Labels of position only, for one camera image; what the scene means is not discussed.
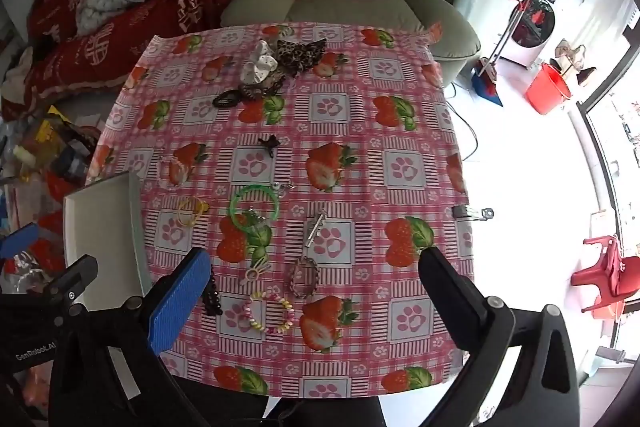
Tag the white scrunchie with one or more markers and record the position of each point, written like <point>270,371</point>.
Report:
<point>257,64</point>

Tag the dark lace scrunchie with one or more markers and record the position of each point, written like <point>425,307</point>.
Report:
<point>262,88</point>

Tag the green bangle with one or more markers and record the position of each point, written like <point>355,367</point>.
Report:
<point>234,204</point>

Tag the black table clamp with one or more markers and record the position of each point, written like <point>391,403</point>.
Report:
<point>467,212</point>

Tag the white washing machine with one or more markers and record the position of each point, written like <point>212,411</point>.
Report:
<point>537,19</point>

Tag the pink strawberry tablecloth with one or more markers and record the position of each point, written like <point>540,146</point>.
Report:
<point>350,147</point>

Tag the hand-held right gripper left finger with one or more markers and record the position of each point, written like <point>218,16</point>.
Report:
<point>180,302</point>

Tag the red plastic chair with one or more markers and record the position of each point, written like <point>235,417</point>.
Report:
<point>605,267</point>

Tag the black beaded hair clip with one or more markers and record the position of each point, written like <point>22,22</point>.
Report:
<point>212,294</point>

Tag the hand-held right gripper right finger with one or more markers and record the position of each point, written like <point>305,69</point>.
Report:
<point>450,302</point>

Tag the small silver charm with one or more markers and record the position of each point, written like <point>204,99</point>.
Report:
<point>252,214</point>

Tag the small black hair claw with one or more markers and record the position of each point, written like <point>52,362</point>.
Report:
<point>270,144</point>

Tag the gold hair clip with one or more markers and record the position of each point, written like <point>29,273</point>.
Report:
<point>255,274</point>

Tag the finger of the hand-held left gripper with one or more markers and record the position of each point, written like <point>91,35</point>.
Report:
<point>17,241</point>
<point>72,278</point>

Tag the pile of packets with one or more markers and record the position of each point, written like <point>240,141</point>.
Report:
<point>55,142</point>

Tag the red bucket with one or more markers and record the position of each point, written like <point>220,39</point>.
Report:
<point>547,89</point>

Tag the silver hair clip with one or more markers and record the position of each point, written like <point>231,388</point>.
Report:
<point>315,227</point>

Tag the white tray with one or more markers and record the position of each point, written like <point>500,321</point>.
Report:
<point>100,227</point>

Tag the silver earrings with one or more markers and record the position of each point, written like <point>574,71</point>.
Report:
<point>281,189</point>

